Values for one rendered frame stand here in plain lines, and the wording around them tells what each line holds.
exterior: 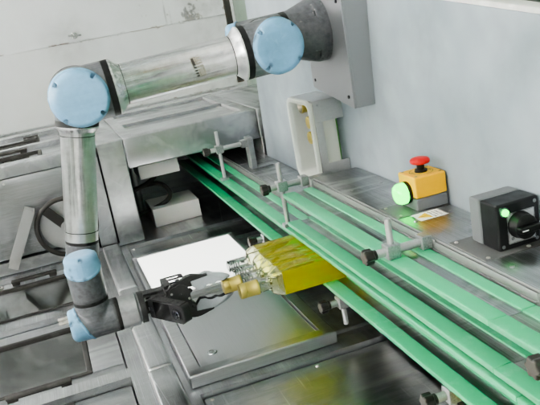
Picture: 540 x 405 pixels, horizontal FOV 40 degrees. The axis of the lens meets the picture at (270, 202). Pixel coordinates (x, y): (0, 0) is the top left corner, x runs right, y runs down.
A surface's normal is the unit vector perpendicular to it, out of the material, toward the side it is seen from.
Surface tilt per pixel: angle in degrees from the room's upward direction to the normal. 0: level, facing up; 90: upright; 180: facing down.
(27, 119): 90
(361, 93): 90
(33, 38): 90
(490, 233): 0
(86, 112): 80
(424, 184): 90
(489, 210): 0
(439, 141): 0
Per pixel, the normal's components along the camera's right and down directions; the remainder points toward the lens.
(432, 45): -0.94, 0.25
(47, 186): 0.31, 0.21
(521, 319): -0.17, -0.95
